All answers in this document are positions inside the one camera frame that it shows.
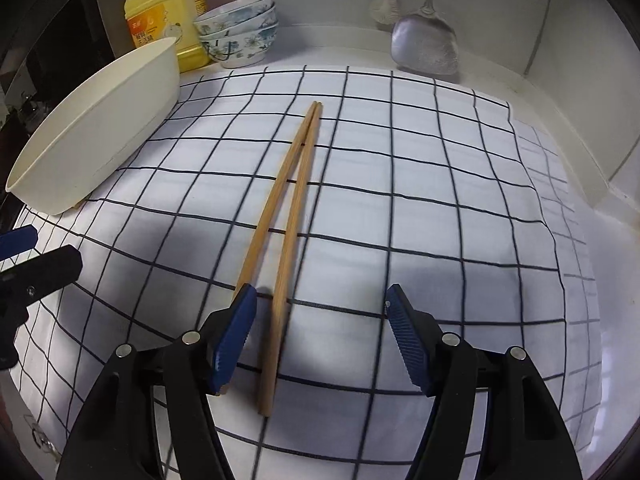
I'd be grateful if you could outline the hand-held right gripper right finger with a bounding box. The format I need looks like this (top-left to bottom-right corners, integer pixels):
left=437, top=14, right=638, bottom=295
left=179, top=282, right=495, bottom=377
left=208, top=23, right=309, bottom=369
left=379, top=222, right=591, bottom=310
left=385, top=283, right=584, bottom=480

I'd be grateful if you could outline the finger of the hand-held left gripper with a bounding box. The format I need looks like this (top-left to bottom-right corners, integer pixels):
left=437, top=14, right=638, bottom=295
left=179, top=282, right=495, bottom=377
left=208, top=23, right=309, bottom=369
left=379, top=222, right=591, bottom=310
left=0, top=245, right=84, bottom=312
left=0, top=225, right=40, bottom=263

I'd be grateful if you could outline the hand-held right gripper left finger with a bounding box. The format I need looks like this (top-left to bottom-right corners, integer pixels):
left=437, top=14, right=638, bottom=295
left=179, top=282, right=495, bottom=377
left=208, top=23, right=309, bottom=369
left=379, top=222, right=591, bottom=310
left=55, top=283, right=258, bottom=480

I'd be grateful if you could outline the wooden chopstick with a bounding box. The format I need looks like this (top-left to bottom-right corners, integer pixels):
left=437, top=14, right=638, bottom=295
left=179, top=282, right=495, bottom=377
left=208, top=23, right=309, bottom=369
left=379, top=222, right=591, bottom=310
left=232, top=101, right=319, bottom=297
left=257, top=103, right=323, bottom=417

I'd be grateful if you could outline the white oval plastic basin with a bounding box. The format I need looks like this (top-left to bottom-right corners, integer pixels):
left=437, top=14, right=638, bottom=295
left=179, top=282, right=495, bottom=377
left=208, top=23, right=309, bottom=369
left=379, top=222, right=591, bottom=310
left=5, top=36, right=182, bottom=217

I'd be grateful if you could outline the white checked cloth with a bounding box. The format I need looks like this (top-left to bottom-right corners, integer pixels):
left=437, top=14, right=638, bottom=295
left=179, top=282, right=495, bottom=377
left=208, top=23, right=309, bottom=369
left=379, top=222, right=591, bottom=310
left=10, top=65, right=601, bottom=480

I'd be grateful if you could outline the black stove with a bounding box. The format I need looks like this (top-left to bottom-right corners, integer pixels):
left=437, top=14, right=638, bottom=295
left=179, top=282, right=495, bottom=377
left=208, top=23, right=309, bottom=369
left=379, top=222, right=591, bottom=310
left=0, top=0, right=108, bottom=126

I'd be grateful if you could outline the yellow detergent pump bottle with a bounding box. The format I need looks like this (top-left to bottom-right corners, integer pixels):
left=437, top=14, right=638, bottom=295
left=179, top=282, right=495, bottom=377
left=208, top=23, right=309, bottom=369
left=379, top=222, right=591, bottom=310
left=110, top=0, right=211, bottom=73

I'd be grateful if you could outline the floral ceramic bowl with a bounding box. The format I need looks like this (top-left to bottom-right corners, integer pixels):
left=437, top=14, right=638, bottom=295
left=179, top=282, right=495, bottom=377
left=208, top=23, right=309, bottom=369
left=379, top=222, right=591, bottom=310
left=202, top=27, right=279, bottom=69
left=197, top=15, right=278, bottom=50
left=193, top=0, right=277, bottom=36

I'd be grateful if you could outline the metal spatula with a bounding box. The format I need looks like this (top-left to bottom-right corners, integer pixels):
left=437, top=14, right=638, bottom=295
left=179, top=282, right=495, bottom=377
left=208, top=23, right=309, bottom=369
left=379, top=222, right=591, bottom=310
left=391, top=0, right=460, bottom=77

